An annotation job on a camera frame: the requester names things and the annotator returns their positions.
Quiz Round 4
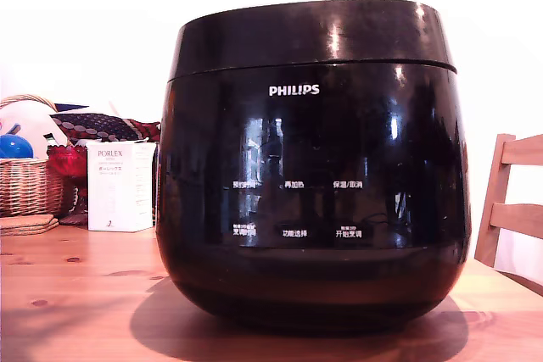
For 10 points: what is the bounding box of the black rice cooker lid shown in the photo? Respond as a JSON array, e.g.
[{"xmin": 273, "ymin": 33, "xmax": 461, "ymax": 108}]
[{"xmin": 167, "ymin": 0, "xmax": 458, "ymax": 82}]

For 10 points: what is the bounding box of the black Philips rice cooker body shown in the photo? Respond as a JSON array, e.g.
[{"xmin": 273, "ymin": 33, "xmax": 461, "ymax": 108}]
[{"xmin": 154, "ymin": 60, "xmax": 472, "ymax": 330}]

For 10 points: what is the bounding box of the white Porlex box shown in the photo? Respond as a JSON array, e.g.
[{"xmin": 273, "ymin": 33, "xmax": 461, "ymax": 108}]
[{"xmin": 87, "ymin": 141, "xmax": 157, "ymax": 232}]

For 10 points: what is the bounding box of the dark patterned fabric bag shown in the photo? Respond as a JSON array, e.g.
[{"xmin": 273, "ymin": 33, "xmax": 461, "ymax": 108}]
[{"xmin": 49, "ymin": 112, "xmax": 162, "ymax": 143}]

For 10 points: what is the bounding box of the red glass bowl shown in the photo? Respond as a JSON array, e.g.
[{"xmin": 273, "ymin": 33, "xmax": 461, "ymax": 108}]
[{"xmin": 46, "ymin": 144, "xmax": 89, "ymax": 226}]

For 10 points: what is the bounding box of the dark blue fabric piece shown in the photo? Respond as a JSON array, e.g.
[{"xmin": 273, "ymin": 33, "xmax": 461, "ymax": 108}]
[{"xmin": 53, "ymin": 102, "xmax": 91, "ymax": 114}]

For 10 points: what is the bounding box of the wooden chair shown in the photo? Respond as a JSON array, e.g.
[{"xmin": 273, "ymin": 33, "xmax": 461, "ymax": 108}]
[{"xmin": 473, "ymin": 132, "xmax": 543, "ymax": 285}]

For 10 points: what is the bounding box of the white crumpled paper sheet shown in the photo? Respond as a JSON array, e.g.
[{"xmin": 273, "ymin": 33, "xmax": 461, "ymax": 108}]
[{"xmin": 0, "ymin": 101, "xmax": 69, "ymax": 159}]

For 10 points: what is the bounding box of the wicker basket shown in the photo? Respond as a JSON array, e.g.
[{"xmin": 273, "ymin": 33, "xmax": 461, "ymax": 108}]
[{"xmin": 0, "ymin": 94, "xmax": 71, "ymax": 218}]

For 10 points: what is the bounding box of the cork coaster stack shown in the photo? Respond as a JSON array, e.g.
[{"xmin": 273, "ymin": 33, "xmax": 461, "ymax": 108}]
[{"xmin": 0, "ymin": 214, "xmax": 60, "ymax": 237}]

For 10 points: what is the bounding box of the blue ball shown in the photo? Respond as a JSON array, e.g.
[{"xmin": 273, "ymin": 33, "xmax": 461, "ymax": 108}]
[{"xmin": 0, "ymin": 133, "xmax": 35, "ymax": 159}]

